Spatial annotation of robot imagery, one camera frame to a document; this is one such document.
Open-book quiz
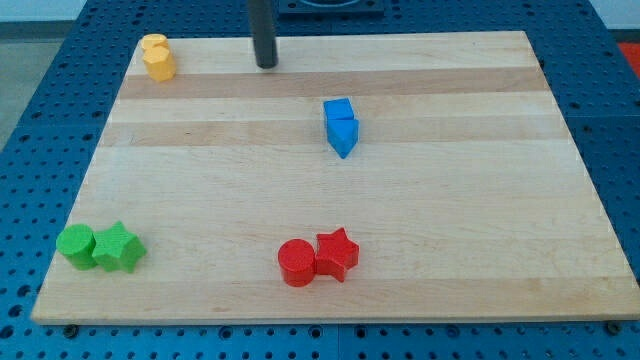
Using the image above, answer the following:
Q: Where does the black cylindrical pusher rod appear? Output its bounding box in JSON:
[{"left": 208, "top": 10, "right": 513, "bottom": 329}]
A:
[{"left": 247, "top": 0, "right": 278, "bottom": 69}]

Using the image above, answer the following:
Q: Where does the yellow hexagon block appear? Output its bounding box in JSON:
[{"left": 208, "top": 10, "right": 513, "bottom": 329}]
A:
[{"left": 143, "top": 46, "right": 176, "bottom": 82}]

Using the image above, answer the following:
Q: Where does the yellow heart block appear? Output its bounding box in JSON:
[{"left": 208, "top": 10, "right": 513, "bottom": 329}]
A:
[{"left": 140, "top": 33, "right": 170, "bottom": 52}]

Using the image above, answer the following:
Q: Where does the blue cube block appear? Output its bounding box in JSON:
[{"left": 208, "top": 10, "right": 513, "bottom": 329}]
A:
[{"left": 323, "top": 98, "right": 355, "bottom": 120}]

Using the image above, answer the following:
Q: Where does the blue triangle block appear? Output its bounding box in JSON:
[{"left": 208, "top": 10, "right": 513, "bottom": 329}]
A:
[{"left": 326, "top": 119, "right": 360, "bottom": 159}]

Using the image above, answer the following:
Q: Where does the red cylinder block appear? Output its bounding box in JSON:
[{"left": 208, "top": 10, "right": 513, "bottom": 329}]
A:
[{"left": 277, "top": 239, "right": 315, "bottom": 287}]

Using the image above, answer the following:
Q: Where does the red star block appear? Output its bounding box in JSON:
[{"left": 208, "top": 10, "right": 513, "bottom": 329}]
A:
[{"left": 315, "top": 227, "right": 360, "bottom": 282}]

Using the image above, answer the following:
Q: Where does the green star block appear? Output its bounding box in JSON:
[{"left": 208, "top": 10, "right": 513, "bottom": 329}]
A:
[{"left": 92, "top": 221, "right": 147, "bottom": 273}]

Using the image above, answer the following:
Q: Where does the green cylinder block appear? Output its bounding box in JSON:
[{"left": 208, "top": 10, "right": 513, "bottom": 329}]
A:
[{"left": 56, "top": 224, "right": 97, "bottom": 270}]

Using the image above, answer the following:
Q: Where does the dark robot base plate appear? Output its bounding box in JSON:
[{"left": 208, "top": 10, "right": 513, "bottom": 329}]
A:
[{"left": 276, "top": 0, "right": 385, "bottom": 16}]

